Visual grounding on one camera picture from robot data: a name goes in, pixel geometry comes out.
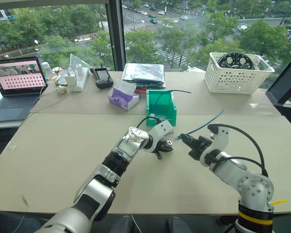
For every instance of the black round device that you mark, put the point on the black round device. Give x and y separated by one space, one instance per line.
235 60

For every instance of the white perforated plastic basket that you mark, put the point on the white perforated plastic basket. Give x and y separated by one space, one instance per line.
235 78

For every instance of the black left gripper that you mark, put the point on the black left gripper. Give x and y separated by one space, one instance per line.
157 147

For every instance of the dark grey laptop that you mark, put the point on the dark grey laptop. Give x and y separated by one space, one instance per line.
12 89

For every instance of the dark window frame post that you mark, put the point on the dark window frame post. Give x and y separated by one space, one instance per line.
116 34

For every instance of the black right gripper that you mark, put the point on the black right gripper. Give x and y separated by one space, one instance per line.
200 145

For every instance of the stack of silver bags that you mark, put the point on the stack of silver bags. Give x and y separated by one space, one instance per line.
144 74

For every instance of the green plastic bin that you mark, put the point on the green plastic bin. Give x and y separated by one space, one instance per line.
161 106

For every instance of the yellow tape tag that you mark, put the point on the yellow tape tag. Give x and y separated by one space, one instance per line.
279 202

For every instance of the purple tissue pack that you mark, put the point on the purple tissue pack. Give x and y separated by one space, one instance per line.
123 97

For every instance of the clear plastic cup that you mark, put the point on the clear plastic cup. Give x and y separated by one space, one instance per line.
46 70

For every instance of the black monitor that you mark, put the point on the black monitor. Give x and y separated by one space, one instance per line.
286 82

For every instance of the red small object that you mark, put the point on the red small object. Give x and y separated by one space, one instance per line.
140 90

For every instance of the small white round gadget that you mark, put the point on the small white round gadget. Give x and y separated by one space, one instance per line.
61 89

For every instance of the white power adapter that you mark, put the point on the white power adapter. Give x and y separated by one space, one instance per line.
69 80

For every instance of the small white coupler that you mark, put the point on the small white coupler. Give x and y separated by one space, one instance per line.
152 114
169 142

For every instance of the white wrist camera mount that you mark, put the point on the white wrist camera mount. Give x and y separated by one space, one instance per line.
220 139
161 128

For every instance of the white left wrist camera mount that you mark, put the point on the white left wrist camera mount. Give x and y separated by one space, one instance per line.
161 128

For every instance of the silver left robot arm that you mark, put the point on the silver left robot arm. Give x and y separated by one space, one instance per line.
97 191

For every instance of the white power strip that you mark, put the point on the white power strip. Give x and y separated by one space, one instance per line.
79 81

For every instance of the black handheld remote controller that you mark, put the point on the black handheld remote controller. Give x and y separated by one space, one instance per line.
101 76

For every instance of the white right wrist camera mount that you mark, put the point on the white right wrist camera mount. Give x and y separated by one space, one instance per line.
220 139

